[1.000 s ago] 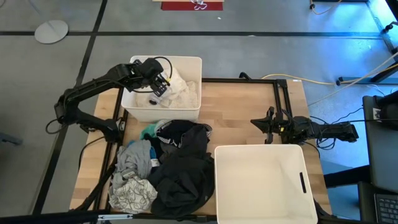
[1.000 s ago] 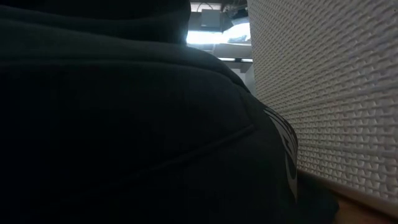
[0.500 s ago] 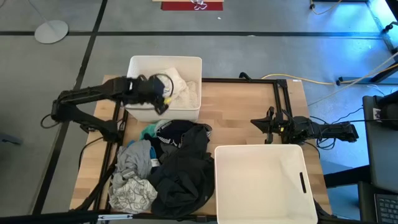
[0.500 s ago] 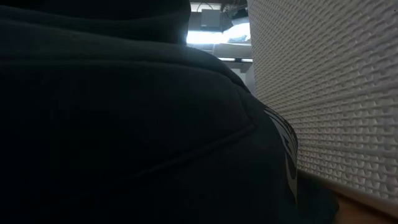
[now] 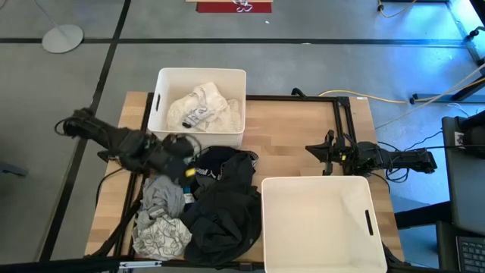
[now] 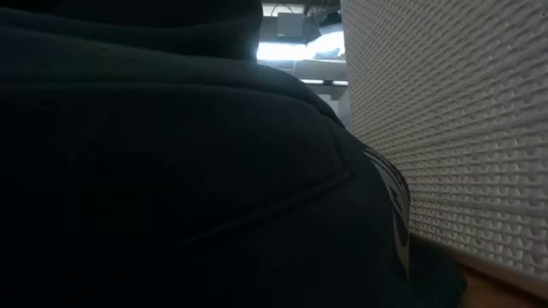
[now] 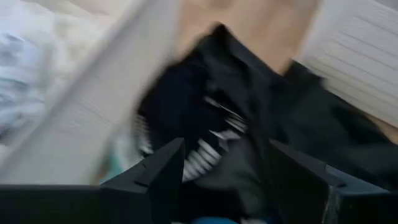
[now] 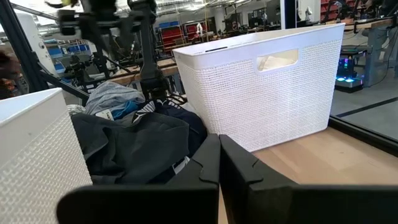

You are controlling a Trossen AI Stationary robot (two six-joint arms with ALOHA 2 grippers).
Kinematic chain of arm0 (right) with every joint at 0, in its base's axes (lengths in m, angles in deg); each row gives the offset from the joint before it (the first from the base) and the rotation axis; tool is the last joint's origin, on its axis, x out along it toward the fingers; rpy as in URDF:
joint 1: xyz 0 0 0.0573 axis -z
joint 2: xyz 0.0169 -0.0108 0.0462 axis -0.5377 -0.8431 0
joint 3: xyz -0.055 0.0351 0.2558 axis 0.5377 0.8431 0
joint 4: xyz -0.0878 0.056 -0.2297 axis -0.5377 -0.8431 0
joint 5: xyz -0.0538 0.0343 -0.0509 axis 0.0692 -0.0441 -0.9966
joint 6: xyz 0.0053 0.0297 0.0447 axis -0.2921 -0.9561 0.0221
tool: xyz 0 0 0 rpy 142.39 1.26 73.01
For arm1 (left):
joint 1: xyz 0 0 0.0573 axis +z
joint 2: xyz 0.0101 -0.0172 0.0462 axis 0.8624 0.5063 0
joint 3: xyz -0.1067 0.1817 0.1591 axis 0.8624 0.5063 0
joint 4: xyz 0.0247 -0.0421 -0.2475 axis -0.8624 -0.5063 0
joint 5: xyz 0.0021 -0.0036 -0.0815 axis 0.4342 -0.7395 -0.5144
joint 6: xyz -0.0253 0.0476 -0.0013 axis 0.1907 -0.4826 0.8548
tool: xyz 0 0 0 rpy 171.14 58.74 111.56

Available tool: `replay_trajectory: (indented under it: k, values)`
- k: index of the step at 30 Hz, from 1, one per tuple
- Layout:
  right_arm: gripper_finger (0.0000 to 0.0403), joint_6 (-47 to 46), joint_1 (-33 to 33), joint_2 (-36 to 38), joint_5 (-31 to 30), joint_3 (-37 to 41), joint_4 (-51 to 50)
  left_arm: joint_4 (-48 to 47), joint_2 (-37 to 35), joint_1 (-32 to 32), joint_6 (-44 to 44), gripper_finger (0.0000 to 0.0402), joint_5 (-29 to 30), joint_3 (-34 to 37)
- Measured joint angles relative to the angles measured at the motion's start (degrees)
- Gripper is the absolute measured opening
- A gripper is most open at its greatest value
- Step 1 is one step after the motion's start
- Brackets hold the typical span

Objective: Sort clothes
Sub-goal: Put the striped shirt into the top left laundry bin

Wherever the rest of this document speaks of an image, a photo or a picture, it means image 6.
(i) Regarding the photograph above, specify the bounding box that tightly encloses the black printed hoodie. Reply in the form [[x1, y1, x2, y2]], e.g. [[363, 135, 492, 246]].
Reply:
[[0, 0, 468, 308]]

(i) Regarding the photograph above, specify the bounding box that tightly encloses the ceiling strip light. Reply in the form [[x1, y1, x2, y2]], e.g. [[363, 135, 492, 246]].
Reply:
[[299, 79, 348, 86]]

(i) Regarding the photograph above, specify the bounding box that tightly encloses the bright ceiling light panel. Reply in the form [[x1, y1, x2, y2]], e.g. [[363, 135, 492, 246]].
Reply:
[[256, 30, 346, 61]]

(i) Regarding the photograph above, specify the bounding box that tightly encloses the grey ceiling box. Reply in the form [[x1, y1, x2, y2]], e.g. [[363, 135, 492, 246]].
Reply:
[[277, 12, 306, 39]]

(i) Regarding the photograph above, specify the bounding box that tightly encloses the white perforated plastic basket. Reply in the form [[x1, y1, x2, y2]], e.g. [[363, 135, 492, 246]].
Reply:
[[340, 0, 548, 300]]

